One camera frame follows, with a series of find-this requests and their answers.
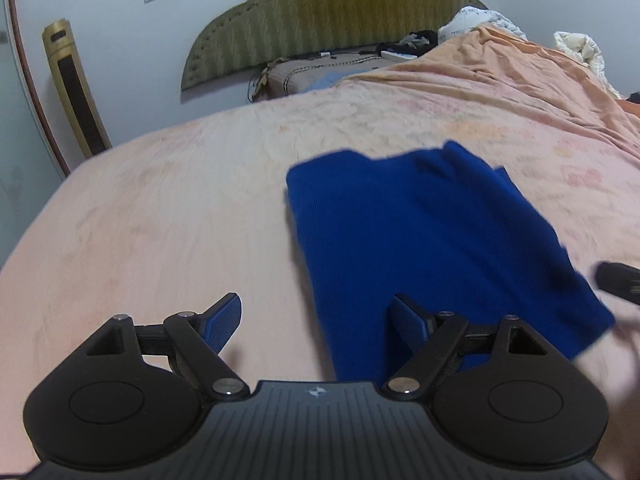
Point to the light blue cloth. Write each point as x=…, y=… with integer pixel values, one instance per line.
x=327, y=82

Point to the orange blanket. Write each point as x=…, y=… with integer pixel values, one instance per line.
x=500, y=75

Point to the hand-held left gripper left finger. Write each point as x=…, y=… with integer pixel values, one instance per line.
x=222, y=322

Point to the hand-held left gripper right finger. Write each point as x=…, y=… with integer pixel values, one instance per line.
x=410, y=322

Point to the gold tower air conditioner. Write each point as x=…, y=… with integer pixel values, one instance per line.
x=75, y=90

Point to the white printed pillow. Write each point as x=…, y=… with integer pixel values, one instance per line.
x=475, y=22

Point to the blue knit garment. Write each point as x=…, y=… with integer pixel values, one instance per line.
x=425, y=240

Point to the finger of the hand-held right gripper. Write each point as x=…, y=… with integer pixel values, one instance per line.
x=617, y=280

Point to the white remote control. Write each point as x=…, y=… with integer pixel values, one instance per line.
x=397, y=55

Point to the dark clothing pile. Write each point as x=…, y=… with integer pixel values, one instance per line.
x=420, y=39

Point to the white quilt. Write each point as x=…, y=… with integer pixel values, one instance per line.
x=580, y=52

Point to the olive padded headboard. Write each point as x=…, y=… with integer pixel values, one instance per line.
x=325, y=10

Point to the bed with pink sheet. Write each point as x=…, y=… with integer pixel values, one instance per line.
x=175, y=200

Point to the grey brown pillow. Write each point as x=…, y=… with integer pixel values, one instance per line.
x=300, y=75

